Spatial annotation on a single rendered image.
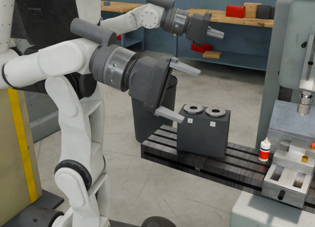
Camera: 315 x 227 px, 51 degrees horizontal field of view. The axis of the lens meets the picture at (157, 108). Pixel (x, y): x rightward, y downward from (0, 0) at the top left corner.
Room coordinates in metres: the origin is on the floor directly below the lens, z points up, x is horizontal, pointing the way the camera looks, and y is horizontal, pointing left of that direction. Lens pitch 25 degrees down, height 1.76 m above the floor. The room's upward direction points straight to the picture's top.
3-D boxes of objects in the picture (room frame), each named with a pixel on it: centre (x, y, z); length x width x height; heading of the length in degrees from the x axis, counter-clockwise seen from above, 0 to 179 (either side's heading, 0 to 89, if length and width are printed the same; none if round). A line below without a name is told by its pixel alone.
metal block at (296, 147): (1.14, -0.57, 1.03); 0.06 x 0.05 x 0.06; 58
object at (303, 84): (1.05, -0.50, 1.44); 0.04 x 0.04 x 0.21; 61
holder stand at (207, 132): (1.34, -0.21, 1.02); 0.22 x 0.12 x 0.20; 71
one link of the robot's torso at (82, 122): (1.02, 0.28, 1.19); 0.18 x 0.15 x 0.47; 163
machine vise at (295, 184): (1.12, -0.55, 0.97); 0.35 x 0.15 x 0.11; 148
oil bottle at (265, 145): (1.25, -0.47, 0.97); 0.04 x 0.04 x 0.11
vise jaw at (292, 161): (1.10, -0.54, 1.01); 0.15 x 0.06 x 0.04; 58
